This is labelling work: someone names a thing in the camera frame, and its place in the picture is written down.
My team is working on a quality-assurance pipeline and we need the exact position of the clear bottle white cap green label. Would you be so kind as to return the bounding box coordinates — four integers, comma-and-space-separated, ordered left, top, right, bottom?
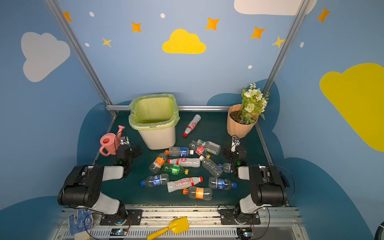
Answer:
197, 140, 222, 156

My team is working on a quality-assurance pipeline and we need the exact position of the white bottle red label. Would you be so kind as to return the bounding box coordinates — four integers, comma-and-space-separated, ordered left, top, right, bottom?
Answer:
168, 158, 201, 168

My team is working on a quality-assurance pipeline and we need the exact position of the clear bottle blue label white cap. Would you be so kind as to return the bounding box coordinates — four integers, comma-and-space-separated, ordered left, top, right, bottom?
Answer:
165, 147, 194, 158

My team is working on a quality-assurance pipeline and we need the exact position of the white bottle red cap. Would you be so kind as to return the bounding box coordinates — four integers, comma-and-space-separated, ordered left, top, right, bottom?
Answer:
167, 177, 203, 193
183, 114, 201, 137

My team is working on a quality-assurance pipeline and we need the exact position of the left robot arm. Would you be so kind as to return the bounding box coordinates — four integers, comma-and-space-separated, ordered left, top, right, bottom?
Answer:
58, 145, 143, 216

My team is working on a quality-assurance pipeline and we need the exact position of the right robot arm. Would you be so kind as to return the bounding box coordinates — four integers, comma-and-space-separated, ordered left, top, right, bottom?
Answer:
219, 146, 290, 215

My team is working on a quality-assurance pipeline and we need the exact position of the white plastic waste bin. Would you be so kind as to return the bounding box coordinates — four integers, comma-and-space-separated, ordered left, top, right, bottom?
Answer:
137, 126, 176, 150

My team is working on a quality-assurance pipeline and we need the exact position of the green bin liner bag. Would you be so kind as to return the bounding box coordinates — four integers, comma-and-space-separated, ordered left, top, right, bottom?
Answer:
129, 94, 180, 131

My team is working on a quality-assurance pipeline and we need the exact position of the pink watering can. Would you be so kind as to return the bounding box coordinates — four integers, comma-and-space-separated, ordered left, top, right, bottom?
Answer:
99, 125, 125, 157

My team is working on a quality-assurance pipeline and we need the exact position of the clear bottle white cap ribbed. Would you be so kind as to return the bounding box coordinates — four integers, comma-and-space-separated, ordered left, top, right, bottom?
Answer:
199, 156, 223, 178

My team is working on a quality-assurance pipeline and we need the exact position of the clear bottle orange label upper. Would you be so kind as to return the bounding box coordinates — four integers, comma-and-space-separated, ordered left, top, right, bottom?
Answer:
149, 150, 169, 173

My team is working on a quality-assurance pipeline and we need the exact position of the clear bottle orange label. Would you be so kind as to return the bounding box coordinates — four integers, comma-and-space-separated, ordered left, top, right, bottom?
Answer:
149, 150, 169, 173
183, 187, 213, 201

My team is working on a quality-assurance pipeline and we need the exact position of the terracotta ribbed flower pot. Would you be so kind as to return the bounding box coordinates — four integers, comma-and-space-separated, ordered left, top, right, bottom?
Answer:
227, 104, 259, 139

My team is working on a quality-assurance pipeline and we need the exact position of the clear bottle red label yellow cap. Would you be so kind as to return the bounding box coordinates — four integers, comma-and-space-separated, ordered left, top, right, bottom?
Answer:
189, 141, 211, 158

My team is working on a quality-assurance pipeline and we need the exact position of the pepsi bottle blue cap right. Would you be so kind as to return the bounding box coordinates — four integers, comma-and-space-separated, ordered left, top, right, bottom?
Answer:
209, 177, 237, 191

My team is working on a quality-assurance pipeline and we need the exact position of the pepsi bottle blue cap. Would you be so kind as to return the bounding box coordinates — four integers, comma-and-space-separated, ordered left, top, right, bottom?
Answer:
209, 177, 237, 191
140, 174, 170, 188

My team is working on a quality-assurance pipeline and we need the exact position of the pepsi bottle blue cap left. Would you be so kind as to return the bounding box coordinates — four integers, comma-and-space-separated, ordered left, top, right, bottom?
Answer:
140, 174, 170, 188

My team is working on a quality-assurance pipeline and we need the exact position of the green plastic bottle yellow cap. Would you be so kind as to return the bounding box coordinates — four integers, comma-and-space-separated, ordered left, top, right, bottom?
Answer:
162, 163, 189, 176

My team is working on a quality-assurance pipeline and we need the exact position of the clear bottle orange label lower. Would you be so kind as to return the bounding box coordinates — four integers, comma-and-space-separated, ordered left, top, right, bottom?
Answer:
183, 187, 213, 201

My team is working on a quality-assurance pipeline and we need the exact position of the white artificial flower plant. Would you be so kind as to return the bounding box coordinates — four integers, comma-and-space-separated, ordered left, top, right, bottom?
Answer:
238, 83, 270, 125

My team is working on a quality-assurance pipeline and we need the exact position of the right controller board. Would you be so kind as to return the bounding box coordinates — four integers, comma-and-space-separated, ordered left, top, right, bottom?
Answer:
236, 228, 254, 240

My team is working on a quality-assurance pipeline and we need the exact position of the controller board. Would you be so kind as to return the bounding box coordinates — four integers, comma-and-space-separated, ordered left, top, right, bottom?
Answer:
236, 228, 254, 240
110, 228, 129, 238

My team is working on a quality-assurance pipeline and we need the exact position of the left controller board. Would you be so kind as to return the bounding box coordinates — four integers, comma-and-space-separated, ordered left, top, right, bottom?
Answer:
110, 228, 129, 238

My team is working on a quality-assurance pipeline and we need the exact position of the blue dotted work glove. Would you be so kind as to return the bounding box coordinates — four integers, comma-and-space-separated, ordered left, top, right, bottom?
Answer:
68, 209, 93, 237

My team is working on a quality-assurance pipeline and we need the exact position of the yellow toy shovel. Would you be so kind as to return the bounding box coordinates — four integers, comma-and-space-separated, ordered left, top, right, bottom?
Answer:
147, 217, 190, 240

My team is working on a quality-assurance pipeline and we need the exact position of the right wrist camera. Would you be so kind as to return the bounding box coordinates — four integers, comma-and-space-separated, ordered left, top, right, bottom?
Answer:
231, 135, 241, 152

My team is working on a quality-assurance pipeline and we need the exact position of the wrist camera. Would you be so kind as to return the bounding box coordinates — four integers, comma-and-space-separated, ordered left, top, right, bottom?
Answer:
231, 135, 241, 152
120, 136, 130, 145

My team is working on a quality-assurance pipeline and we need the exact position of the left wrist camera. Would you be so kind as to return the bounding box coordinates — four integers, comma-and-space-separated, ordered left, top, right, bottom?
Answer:
120, 136, 130, 145

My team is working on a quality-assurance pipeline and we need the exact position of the aluminium back frame rail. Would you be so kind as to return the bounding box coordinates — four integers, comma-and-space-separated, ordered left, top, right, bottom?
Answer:
106, 105, 231, 112

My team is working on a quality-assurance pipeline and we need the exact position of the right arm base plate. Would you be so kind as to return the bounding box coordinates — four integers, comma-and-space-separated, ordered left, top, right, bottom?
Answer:
218, 209, 261, 225

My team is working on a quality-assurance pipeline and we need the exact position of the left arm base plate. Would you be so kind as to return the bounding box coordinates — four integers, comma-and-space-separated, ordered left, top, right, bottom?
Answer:
100, 209, 143, 226

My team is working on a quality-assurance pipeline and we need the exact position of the front aluminium rail bed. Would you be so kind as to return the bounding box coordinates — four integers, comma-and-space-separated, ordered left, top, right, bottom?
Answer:
47, 205, 310, 240

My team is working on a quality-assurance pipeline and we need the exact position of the left aluminium frame post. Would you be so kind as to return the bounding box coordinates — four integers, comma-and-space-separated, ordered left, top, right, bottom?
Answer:
45, 0, 113, 107

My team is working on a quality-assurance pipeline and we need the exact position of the aluminium frame post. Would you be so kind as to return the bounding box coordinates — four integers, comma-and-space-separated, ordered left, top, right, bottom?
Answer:
45, 0, 113, 107
262, 0, 311, 94

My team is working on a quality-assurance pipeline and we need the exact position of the right aluminium frame post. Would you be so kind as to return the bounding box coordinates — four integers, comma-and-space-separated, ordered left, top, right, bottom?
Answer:
262, 0, 311, 94

